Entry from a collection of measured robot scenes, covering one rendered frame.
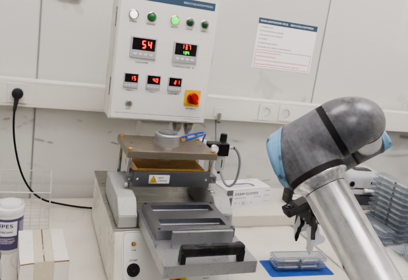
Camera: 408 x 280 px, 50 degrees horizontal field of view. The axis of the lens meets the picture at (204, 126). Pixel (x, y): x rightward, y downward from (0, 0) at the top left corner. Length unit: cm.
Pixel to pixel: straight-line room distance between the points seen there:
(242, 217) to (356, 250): 90
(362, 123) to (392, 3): 147
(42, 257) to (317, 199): 72
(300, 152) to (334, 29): 130
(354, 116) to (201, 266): 45
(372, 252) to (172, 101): 83
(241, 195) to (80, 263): 71
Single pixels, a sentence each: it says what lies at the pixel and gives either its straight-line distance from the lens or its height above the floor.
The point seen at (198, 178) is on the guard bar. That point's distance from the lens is 129.
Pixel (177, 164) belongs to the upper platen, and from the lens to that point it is 132.
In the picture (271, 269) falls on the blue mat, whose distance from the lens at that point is 148.
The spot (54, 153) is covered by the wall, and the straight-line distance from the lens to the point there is 179.
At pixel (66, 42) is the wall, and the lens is 171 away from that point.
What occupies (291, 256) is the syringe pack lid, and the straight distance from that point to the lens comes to 150.
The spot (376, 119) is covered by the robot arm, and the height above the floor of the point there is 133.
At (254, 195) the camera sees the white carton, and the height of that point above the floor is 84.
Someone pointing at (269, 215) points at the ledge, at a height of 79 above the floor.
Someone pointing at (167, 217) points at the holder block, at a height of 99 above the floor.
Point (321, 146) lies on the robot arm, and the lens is 88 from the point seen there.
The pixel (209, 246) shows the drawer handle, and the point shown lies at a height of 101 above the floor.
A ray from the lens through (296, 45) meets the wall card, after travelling 201.
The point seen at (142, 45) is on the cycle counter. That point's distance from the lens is 139.
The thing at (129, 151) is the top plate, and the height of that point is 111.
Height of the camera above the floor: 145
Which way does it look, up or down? 12 degrees down
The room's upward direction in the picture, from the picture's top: 8 degrees clockwise
